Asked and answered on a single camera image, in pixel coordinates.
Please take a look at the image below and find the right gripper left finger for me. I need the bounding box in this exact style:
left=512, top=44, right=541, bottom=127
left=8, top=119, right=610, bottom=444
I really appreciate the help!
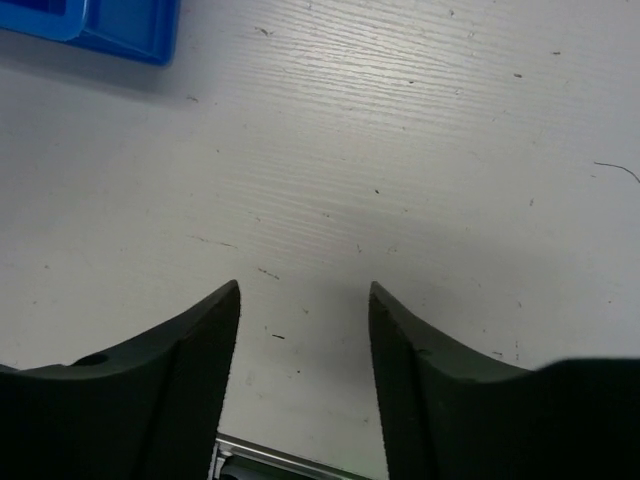
left=1, top=281, right=241, bottom=479

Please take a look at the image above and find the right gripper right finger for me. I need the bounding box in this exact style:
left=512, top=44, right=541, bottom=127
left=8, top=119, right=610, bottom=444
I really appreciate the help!
left=368, top=283, right=639, bottom=479

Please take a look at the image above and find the blue plastic divided bin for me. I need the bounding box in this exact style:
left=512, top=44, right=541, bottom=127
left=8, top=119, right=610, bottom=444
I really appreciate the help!
left=1, top=0, right=181, bottom=66

